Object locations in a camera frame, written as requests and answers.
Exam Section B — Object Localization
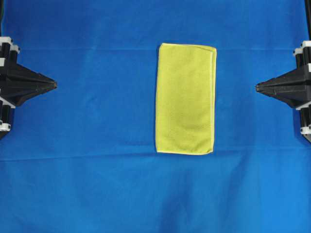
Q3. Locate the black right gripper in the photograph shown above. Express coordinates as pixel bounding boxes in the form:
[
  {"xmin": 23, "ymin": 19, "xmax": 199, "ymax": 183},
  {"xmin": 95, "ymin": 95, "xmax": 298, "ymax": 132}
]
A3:
[{"xmin": 256, "ymin": 40, "xmax": 311, "ymax": 142}]

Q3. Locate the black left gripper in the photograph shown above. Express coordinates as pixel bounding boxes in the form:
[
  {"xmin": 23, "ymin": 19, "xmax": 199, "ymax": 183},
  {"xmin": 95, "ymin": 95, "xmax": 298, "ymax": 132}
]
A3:
[{"xmin": 0, "ymin": 36, "xmax": 57, "ymax": 139}]

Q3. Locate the yellow microfiber towel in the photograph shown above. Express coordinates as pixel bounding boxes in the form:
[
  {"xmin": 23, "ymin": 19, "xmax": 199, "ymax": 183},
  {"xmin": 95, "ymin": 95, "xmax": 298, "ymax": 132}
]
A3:
[{"xmin": 155, "ymin": 43, "xmax": 217, "ymax": 155}]

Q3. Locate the blue table cloth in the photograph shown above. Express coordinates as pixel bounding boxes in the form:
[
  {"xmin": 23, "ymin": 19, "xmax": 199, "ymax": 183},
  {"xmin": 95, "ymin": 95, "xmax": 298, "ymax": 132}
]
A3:
[{"xmin": 0, "ymin": 0, "xmax": 311, "ymax": 233}]

